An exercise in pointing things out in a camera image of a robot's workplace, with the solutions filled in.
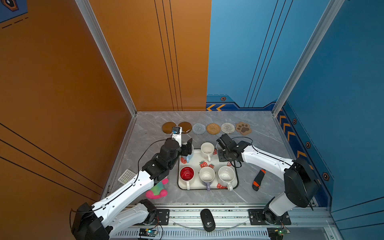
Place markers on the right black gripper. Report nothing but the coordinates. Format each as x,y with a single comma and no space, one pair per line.
220,158

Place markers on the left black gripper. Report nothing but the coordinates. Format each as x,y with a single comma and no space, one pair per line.
186,149

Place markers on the light blue mug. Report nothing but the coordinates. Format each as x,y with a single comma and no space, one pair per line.
189,157

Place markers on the glossy brown round coaster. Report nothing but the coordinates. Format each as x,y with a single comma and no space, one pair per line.
186,127

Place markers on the grey woven round coaster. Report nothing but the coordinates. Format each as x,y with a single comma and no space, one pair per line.
199,129

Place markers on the white woven round coaster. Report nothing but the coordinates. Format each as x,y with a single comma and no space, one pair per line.
228,128

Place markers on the brown paw print coaster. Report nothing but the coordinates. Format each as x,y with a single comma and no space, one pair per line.
243,128

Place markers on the matte brown round coaster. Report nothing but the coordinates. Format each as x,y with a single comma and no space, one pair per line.
168,127

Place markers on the tan rattan round coaster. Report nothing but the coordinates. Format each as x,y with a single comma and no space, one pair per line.
213,129

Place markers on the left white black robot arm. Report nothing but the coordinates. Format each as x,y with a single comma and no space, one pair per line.
109,216

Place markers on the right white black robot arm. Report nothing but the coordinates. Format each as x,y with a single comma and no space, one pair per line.
301,183

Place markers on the white mug back middle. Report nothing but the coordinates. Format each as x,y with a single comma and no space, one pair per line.
207,151

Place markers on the white mug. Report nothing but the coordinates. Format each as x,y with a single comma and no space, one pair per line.
207,151
226,176

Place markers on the white strawberry tray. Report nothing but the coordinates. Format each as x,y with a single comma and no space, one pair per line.
198,173

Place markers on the white mug front right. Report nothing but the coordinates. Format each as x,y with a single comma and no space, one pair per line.
226,176

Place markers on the red inside mug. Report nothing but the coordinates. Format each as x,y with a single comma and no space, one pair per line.
187,176

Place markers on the purple mug front middle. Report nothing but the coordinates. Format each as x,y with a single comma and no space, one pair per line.
207,176

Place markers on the black orange utility knife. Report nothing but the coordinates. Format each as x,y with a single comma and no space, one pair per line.
258,180

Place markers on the pink panda plush toy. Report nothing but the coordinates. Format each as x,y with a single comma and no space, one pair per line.
158,191

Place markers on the white calculator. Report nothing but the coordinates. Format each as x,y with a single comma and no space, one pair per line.
126,176

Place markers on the black computer mouse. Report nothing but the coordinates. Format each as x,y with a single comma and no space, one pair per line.
208,221

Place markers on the right green circuit board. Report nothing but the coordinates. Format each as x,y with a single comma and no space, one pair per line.
277,234

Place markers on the green circuit board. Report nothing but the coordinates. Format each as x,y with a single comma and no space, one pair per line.
277,234
148,234

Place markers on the left green circuit board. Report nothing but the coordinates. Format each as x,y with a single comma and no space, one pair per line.
148,234

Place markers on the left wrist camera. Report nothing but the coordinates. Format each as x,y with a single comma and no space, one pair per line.
177,134

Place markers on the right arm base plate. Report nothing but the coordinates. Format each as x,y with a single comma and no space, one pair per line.
257,217

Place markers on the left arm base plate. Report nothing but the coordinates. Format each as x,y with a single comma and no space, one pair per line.
163,215

